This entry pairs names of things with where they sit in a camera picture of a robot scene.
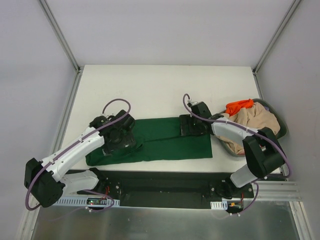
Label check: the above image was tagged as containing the aluminium frame post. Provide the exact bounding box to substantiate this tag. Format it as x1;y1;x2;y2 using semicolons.
37;0;81;73
252;0;303;76

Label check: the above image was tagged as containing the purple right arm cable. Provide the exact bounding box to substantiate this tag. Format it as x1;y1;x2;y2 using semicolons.
182;93;293;220

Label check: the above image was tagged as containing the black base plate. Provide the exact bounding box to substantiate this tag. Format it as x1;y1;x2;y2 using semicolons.
67;169;258;208

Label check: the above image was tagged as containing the white cable duct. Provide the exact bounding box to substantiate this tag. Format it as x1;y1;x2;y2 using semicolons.
210;200;228;211
53;196;120;208

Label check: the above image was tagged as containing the right aluminium side rail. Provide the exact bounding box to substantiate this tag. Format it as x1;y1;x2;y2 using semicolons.
253;73;287;181

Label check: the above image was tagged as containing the green t shirt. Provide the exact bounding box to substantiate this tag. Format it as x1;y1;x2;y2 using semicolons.
85;117;213;167

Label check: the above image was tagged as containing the grey laundry basket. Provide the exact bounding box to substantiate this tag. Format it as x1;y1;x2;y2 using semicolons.
219;98;289;159

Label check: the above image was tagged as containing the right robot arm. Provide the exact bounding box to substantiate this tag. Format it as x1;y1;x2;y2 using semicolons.
182;98;288;198

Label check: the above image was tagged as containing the aluminium side rail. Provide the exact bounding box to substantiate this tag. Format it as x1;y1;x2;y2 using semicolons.
253;73;287;181
49;66;84;155

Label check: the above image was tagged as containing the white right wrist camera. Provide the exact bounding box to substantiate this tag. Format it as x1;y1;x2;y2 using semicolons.
187;99;199;107

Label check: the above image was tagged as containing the left aluminium frame post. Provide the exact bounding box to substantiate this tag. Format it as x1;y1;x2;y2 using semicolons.
37;0;81;73

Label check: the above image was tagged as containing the front aluminium rail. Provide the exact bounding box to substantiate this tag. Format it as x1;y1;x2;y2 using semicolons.
64;170;301;201

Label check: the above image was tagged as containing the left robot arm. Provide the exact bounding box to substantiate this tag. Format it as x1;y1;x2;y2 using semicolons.
24;110;140;210

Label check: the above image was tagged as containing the left white cable duct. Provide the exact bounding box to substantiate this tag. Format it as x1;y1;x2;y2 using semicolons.
53;196;120;208

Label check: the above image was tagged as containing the right white cable duct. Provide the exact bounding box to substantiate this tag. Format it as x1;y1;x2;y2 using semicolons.
210;200;228;211

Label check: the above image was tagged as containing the beige t shirt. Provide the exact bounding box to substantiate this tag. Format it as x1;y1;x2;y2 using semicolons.
217;102;281;156

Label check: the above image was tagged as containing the orange t shirt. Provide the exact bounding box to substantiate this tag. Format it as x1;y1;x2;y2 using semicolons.
225;99;254;116

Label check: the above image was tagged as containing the right aluminium frame post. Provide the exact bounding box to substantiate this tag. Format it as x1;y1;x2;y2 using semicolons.
252;0;303;76

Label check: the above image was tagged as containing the left aluminium side rail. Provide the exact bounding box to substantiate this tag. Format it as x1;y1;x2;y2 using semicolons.
49;66;84;155

